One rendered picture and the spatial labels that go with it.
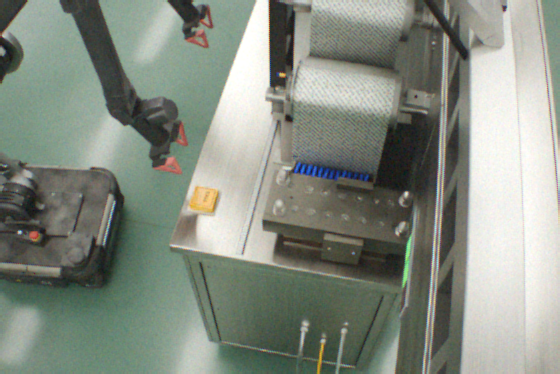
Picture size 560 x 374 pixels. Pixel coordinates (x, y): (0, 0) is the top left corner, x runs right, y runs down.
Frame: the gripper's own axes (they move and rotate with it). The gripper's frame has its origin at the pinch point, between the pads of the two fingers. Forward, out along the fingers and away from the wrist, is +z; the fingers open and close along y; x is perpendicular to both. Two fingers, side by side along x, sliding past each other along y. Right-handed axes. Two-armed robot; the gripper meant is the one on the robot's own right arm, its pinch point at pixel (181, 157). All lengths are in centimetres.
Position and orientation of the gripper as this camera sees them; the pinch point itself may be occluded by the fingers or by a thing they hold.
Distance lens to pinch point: 161.2
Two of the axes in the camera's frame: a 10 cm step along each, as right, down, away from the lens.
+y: 0.7, -8.3, 5.5
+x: -8.7, 2.2, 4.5
